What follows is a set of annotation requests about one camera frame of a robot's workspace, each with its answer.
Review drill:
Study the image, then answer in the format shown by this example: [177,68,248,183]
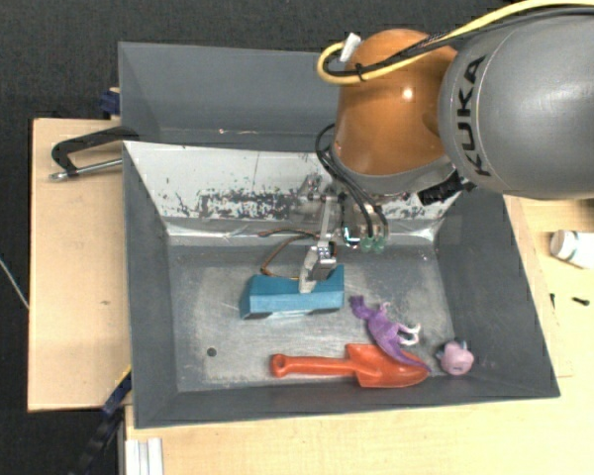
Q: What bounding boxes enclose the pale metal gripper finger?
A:
[320,239,340,282]
[299,244,324,295]

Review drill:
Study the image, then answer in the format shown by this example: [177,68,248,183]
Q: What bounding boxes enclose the blue block toy car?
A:
[238,263,347,322]

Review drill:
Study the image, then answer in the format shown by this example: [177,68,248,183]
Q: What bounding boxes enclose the purple toy dinosaur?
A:
[348,294,433,373]

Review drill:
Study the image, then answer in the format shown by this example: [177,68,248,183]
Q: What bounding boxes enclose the orange toy shovel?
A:
[269,342,431,390]

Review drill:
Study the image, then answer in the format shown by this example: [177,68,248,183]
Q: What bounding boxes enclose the grey metal bin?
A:
[117,41,561,429]

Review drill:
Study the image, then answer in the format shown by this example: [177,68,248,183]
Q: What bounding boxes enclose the pink toy animal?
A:
[435,338,476,377]

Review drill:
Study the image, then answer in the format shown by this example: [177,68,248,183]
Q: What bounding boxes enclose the white plastic jar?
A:
[548,229,594,270]

